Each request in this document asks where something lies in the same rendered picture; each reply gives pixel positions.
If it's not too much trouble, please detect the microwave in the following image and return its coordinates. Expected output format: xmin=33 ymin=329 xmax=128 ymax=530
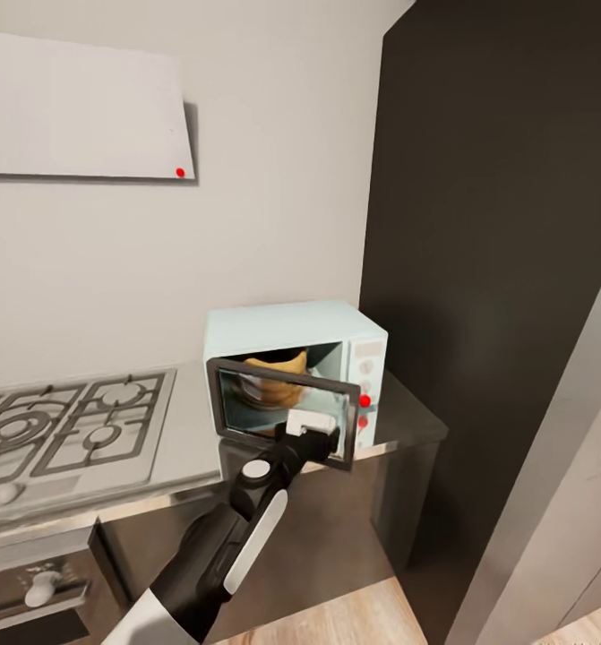
xmin=202 ymin=299 xmax=388 ymax=472

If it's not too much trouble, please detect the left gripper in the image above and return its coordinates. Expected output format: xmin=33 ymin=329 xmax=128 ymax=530
xmin=275 ymin=420 xmax=340 ymax=470

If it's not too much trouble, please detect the popcorn bag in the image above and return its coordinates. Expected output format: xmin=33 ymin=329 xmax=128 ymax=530
xmin=238 ymin=347 xmax=307 ymax=374

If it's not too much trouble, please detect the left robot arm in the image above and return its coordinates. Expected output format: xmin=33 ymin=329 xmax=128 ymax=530
xmin=100 ymin=408 xmax=340 ymax=645

